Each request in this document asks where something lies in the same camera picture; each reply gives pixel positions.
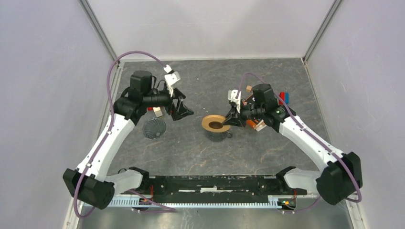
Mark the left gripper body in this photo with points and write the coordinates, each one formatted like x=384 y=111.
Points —
x=170 y=104

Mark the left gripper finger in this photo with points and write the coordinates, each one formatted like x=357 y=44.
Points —
x=180 y=111
x=178 y=95

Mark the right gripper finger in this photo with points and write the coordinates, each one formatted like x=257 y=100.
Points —
x=232 y=121
x=232 y=113

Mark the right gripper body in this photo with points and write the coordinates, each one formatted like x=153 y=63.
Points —
x=246 y=113

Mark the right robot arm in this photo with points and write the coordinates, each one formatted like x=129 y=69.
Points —
x=339 y=174

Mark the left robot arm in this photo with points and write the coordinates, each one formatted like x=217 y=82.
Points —
x=89 y=181

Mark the coffee filter box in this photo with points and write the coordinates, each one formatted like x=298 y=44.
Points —
x=256 y=123

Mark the glass coffee server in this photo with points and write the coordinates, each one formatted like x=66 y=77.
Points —
x=217 y=137

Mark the glass cone dripper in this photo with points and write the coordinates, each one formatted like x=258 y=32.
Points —
x=154 y=128

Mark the multicoloured block stack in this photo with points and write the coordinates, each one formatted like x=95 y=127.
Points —
x=159 y=112

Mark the red and blue block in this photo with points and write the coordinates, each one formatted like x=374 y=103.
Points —
x=283 y=98

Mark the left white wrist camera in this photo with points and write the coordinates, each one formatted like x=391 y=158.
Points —
x=171 y=78

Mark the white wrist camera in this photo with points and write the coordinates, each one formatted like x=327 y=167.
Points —
x=234 y=98
x=171 y=78

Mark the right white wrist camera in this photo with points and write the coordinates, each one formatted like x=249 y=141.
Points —
x=234 y=98

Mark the aluminium frame rail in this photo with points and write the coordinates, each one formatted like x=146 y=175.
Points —
x=221 y=196

